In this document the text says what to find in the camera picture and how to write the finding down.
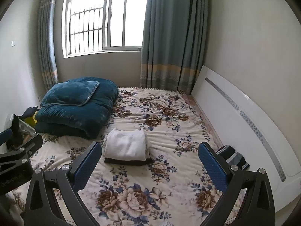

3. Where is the yellow box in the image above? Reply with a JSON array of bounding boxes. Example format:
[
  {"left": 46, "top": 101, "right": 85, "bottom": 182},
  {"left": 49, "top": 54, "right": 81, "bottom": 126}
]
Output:
[{"left": 25, "top": 112, "right": 39, "bottom": 129}]

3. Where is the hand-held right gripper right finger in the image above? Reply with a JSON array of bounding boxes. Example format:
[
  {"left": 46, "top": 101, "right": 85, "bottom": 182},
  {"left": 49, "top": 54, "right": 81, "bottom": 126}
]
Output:
[{"left": 198, "top": 142, "right": 275, "bottom": 226}]

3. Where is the white headboard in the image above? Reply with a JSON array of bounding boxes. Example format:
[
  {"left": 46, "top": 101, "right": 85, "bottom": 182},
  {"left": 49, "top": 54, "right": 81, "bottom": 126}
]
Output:
[{"left": 190, "top": 65, "right": 301, "bottom": 213}]

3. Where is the wide blue-green curtain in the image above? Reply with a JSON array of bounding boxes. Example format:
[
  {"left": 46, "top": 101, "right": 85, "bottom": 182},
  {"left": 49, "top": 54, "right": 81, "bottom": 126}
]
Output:
[{"left": 139, "top": 0, "right": 210, "bottom": 95}]

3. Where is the black clothes heap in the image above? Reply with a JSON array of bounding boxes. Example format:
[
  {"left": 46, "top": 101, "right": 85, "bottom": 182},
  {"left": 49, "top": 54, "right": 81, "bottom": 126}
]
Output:
[{"left": 7, "top": 114, "right": 24, "bottom": 150}]

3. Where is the folded beige garment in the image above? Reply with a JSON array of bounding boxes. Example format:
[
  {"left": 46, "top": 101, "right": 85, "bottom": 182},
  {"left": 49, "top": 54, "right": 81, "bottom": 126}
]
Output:
[{"left": 144, "top": 134, "right": 151, "bottom": 160}]

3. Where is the dark blue pillow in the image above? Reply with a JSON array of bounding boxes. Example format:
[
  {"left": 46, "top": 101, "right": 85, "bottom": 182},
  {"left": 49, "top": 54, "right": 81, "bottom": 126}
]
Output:
[{"left": 40, "top": 81, "right": 100, "bottom": 108}]

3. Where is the black grey striped garment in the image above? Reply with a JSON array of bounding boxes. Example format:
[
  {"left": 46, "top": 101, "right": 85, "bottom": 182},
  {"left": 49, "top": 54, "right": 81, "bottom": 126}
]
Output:
[{"left": 215, "top": 145, "right": 250, "bottom": 171}]

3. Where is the folded dark garment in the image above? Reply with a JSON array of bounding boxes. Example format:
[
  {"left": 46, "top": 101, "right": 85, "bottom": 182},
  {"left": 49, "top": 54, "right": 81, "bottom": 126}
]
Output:
[{"left": 104, "top": 157, "right": 153, "bottom": 166}]

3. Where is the white plastic frame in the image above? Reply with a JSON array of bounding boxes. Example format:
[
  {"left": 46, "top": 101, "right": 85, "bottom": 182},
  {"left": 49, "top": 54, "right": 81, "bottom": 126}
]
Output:
[{"left": 18, "top": 119, "right": 36, "bottom": 135}]

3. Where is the bed with floral cover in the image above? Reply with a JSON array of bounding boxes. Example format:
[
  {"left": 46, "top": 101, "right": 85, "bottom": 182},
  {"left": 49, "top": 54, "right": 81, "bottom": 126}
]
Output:
[{"left": 9, "top": 86, "right": 247, "bottom": 226}]

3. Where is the barred window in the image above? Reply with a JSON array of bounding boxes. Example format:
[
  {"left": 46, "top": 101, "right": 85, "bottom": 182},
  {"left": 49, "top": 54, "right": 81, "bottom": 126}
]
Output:
[{"left": 62, "top": 0, "right": 150, "bottom": 58}]

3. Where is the dark blue cloth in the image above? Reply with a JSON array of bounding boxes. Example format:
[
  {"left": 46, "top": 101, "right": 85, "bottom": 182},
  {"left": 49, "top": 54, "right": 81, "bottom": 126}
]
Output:
[{"left": 22, "top": 106, "right": 39, "bottom": 118}]

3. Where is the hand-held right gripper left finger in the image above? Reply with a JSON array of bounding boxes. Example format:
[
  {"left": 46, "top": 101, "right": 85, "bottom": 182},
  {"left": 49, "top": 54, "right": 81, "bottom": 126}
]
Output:
[{"left": 24, "top": 141, "right": 103, "bottom": 226}]

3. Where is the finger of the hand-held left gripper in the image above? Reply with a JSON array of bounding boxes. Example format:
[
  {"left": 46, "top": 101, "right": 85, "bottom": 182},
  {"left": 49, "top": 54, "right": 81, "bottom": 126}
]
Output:
[
  {"left": 0, "top": 129, "right": 13, "bottom": 146},
  {"left": 0, "top": 134, "right": 44, "bottom": 170}
]

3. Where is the narrow blue-green curtain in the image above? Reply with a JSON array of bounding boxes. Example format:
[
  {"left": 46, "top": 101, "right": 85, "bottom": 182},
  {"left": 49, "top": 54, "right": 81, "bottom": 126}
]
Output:
[{"left": 38, "top": 0, "right": 69, "bottom": 91}]

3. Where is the white sweater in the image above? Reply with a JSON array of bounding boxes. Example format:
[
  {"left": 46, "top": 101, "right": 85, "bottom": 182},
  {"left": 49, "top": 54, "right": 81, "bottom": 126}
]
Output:
[{"left": 103, "top": 128, "right": 147, "bottom": 162}]

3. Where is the folded dark blue quilt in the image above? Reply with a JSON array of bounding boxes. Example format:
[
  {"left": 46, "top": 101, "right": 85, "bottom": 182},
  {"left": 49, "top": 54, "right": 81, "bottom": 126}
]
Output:
[{"left": 35, "top": 76, "right": 119, "bottom": 140}]

